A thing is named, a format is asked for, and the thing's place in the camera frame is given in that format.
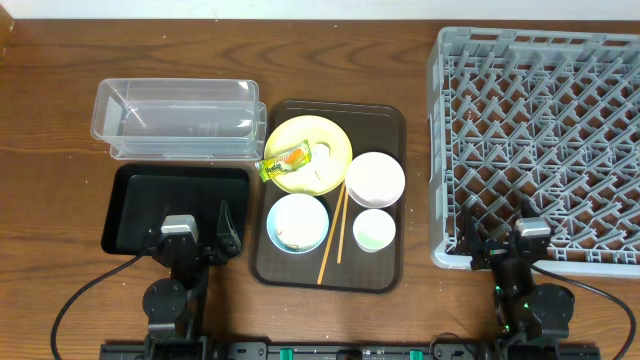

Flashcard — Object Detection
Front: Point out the white green cup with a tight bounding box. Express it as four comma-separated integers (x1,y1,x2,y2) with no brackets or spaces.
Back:
353,209,396,253

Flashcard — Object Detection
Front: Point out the black plastic tray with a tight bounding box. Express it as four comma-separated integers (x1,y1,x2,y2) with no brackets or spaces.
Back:
101,164,250,257

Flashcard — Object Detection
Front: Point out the yellow round plate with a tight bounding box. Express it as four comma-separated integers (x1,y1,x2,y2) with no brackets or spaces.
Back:
264,115,353,196

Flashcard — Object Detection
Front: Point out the pile of rice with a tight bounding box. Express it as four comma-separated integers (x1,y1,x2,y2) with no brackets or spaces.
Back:
275,194,326,251

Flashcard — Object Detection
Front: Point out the wooden chopstick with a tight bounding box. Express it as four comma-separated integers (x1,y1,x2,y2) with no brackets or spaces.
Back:
336,182,349,264
316,181,345,285

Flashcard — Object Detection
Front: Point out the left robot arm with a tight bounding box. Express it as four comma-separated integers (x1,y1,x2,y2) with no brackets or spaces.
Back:
142,200,242,359

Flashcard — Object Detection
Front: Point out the clear plastic waste bin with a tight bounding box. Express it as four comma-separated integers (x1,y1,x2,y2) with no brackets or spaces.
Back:
91,78,267,161

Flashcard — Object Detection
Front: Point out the light blue bowl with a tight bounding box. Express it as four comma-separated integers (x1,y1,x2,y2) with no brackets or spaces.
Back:
266,197,329,254

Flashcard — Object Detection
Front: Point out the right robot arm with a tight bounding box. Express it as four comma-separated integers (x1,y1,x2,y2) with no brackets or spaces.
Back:
460,205,575,359

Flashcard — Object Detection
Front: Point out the dark brown serving tray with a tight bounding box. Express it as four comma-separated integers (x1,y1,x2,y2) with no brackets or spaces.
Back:
249,100,406,294

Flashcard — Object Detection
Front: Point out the grey plastic dishwasher rack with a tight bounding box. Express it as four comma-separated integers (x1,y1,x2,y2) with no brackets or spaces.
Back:
427,27,639,278

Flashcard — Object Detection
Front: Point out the green orange snack wrapper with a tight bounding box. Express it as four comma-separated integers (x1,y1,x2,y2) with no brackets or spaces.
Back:
255,140,312,182

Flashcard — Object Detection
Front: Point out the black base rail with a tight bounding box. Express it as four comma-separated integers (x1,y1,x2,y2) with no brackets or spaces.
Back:
98,341,601,360

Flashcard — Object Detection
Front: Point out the white tissue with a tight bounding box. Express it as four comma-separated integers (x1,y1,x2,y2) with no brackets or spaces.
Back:
310,143,330,183

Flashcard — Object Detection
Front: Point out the pink white bowl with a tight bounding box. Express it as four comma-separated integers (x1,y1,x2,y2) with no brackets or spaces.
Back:
345,152,406,209

